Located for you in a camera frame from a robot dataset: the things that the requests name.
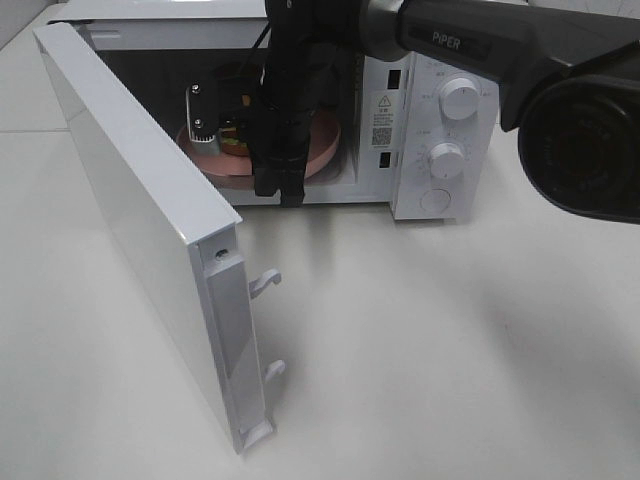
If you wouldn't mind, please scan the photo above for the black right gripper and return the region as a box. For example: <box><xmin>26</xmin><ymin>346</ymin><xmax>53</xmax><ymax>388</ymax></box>
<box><xmin>185</xmin><ymin>1</ymin><xmax>362</xmax><ymax>208</ymax></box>

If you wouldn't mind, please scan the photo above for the burger with lettuce and cheese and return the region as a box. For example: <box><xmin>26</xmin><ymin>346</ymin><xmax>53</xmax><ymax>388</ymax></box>
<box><xmin>219</xmin><ymin>92</ymin><xmax>254</xmax><ymax>157</ymax></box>

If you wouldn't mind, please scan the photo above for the pink round plate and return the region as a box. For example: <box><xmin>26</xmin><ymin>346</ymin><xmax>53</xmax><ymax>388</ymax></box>
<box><xmin>176</xmin><ymin>110</ymin><xmax>341</xmax><ymax>179</ymax></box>

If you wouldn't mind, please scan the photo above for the white microwave door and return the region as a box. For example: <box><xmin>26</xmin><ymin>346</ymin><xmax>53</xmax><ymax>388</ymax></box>
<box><xmin>34</xmin><ymin>23</ymin><xmax>285</xmax><ymax>453</ymax></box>

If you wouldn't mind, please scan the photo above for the round white door release button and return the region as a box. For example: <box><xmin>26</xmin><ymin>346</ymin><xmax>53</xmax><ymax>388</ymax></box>
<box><xmin>420</xmin><ymin>189</ymin><xmax>451</xmax><ymax>215</ymax></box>

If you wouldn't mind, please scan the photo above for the white microwave knob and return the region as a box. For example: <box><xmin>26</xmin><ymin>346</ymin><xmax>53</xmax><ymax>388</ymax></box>
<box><xmin>437</xmin><ymin>75</ymin><xmax>481</xmax><ymax>121</ymax></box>
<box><xmin>427</xmin><ymin>142</ymin><xmax>465</xmax><ymax>180</ymax></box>

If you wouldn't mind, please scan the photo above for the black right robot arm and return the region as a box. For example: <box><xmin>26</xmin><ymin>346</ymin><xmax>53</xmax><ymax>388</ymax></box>
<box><xmin>186</xmin><ymin>1</ymin><xmax>639</xmax><ymax>224</ymax></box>

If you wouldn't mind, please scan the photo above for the white microwave oven body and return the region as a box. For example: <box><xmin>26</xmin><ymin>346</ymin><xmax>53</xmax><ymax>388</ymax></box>
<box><xmin>48</xmin><ymin>1</ymin><xmax>499</xmax><ymax>220</ymax></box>

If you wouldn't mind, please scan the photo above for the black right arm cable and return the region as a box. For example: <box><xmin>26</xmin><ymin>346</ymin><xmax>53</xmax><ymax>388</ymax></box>
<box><xmin>239</xmin><ymin>24</ymin><xmax>274</xmax><ymax>66</ymax></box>

